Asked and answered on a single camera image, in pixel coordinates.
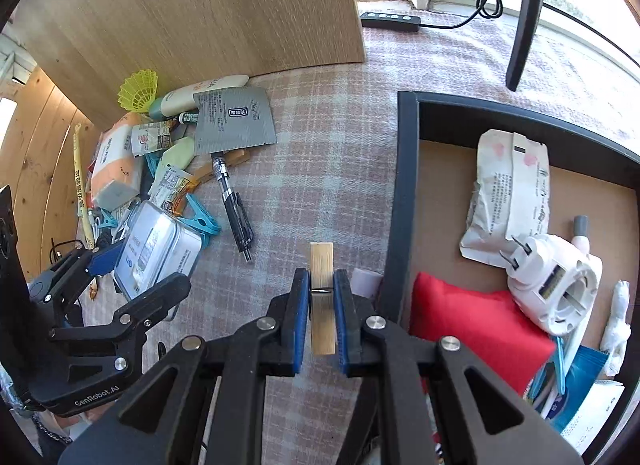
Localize blue wet wipes packet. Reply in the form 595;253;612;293
526;337;608;433

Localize pink lotion bottle grey cap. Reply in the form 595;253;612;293
570;215;590;255

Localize black pen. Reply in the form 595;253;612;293
210;153;254;263

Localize wooden board upright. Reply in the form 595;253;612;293
14;0;364;129

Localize white box red characters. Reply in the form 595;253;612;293
561;379;625;454

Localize orange white tissue pack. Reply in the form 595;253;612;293
91;112;144;211

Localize black tray with cardboard bottom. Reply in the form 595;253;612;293
359;92;639;464

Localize snack sachet white orange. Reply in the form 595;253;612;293
149;165;198;216

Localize clear plastic phone card case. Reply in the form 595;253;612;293
113;201;202;300

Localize black power strip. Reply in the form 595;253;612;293
360;11;421;33

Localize red cloth pouch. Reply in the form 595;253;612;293
409;272;555;395

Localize teal clothes peg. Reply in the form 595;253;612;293
178;193;221;248

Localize white sunscreen bottle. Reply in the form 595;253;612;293
146;74;250;121

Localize wooden clothes peg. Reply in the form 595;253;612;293
309;242;336;355

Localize grey foil sachet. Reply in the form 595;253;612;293
194;86;277;155

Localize black cable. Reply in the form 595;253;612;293
48;237;87;266

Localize pink tube bottle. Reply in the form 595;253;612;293
350;268;383;301

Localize white paper packet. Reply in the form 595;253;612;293
459;129;550;268

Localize white plastic bag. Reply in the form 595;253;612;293
600;281;631;377

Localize yellow plastic shuttlecock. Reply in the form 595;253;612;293
117;69;158;113

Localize white round plug adapter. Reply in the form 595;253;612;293
503;234;603;336

